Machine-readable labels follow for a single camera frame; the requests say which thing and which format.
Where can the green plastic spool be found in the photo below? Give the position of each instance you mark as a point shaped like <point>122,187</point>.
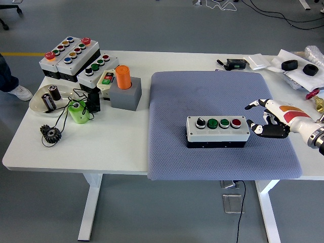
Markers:
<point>78,114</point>

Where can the black office chair base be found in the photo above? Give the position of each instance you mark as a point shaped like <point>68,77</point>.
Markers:
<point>18,9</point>

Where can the white table leg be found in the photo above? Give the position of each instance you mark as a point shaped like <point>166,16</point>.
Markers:
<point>269,215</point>
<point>89,207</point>

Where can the grey four-button control box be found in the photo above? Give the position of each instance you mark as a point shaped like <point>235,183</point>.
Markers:
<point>215,134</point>
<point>84,79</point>

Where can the bubble wrap bag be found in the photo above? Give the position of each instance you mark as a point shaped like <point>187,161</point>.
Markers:
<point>315,54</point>

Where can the black panel meter module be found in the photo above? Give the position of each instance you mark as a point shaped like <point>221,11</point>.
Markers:
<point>236,63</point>

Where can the person's leg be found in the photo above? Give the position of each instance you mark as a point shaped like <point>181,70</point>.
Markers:
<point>7,81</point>

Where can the white foam sheet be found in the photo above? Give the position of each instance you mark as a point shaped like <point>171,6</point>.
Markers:
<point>301,78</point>

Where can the grey five-button control box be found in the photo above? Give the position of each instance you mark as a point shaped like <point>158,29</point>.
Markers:
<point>73,64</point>
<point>48,66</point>

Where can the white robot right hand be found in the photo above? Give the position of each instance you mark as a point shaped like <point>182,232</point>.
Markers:
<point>283,111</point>

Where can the clear plastic bag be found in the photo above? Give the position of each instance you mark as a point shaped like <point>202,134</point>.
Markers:
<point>292,81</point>

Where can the orange cylinder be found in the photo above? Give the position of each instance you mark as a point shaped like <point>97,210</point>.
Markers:
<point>123,77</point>

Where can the cream two-button switch box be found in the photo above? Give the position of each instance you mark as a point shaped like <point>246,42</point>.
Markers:
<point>106,78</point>

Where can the clear shallow dish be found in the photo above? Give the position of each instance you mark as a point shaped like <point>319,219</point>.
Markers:
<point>36,103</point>

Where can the black cylindrical capacitor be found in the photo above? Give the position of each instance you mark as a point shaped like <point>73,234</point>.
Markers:
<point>48,102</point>
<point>55,93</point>

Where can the yellow floor tape line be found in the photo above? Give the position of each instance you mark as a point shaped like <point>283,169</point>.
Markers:
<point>25,54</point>

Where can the metal floor plate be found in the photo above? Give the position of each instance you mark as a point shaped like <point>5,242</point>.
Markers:
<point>233,203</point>

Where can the small black device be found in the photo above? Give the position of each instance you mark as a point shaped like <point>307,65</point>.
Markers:
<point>93,101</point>

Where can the metal floor outlet box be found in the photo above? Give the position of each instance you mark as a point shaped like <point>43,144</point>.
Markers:
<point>227,184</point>

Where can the grey block holder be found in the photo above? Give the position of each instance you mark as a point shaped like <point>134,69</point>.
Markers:
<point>125,98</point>

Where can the black plug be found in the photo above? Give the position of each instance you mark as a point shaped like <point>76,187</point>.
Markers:
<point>220,62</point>

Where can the black metal gear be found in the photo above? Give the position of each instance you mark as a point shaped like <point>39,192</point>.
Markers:
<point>51,134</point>

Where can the grey-blue textured mat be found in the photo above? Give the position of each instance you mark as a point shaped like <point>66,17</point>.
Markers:
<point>197,96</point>

